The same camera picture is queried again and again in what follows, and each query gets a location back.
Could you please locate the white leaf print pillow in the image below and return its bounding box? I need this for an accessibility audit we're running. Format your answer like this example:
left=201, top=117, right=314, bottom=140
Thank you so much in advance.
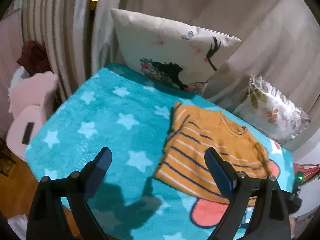
left=234, top=74, right=311, bottom=144

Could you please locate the white cloth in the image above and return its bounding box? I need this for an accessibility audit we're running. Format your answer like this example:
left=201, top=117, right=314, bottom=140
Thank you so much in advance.
left=7, top=66, right=33, bottom=113

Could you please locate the white crumpled fabric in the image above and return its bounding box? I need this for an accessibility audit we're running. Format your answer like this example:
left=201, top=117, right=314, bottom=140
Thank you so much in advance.
left=7, top=215, right=28, bottom=240

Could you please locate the red patterned object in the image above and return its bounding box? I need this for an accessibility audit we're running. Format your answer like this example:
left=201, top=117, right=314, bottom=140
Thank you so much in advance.
left=294, top=163, right=320, bottom=182

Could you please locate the teal star print blanket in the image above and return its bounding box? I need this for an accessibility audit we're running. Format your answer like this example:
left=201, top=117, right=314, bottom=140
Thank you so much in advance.
left=24, top=64, right=295, bottom=240

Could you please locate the cream pillow with figure print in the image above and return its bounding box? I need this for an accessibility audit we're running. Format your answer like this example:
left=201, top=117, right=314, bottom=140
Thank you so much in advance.
left=110, top=8, right=241, bottom=95

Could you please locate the pink chair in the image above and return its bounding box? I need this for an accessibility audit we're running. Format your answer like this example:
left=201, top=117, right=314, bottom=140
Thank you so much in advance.
left=6, top=71, right=59, bottom=163

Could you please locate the black rectangular device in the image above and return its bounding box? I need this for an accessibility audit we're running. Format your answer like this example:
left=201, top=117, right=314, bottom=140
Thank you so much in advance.
left=22, top=122, right=35, bottom=145

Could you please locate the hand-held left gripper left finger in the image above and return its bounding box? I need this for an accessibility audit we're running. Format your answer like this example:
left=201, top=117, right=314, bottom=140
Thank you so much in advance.
left=26, top=147, right=113, bottom=240

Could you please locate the yellow striped sweater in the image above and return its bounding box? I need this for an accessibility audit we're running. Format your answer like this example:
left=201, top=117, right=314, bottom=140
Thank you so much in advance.
left=153, top=102, right=273, bottom=207

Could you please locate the dark red cloth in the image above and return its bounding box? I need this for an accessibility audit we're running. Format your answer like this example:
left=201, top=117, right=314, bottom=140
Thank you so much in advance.
left=17, top=41, right=52, bottom=77

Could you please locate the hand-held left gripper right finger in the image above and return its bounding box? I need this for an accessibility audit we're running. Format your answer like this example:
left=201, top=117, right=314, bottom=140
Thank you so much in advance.
left=204, top=147, right=292, bottom=240

